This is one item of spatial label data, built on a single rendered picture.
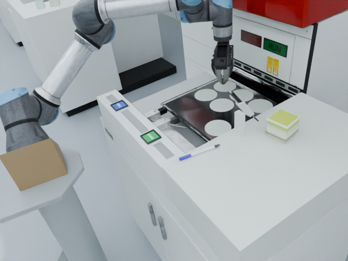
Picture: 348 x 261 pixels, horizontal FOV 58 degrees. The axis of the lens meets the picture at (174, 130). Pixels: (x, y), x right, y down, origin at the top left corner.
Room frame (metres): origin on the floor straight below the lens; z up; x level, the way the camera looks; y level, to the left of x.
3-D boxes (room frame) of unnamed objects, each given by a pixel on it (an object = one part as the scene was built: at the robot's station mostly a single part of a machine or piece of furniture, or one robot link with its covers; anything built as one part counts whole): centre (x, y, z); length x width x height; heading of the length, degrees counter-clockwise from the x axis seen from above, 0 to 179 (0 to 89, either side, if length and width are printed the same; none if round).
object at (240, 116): (0.80, -0.23, 1.03); 0.06 x 0.04 x 0.13; 118
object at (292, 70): (1.34, -0.32, 1.02); 0.81 x 0.03 x 0.40; 28
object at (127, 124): (0.96, 0.14, 0.89); 0.55 x 0.09 x 0.14; 28
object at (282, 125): (0.76, -0.34, 1.00); 0.07 x 0.07 x 0.07; 37
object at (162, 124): (1.00, 0.05, 0.89); 0.08 x 0.03 x 0.03; 118
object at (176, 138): (0.93, 0.02, 0.87); 0.36 x 0.08 x 0.03; 28
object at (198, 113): (1.07, -0.21, 0.90); 0.34 x 0.34 x 0.01; 28
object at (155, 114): (1.07, 0.09, 0.89); 0.08 x 0.03 x 0.03; 118
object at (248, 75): (1.18, -0.39, 0.89); 0.44 x 0.02 x 0.10; 28
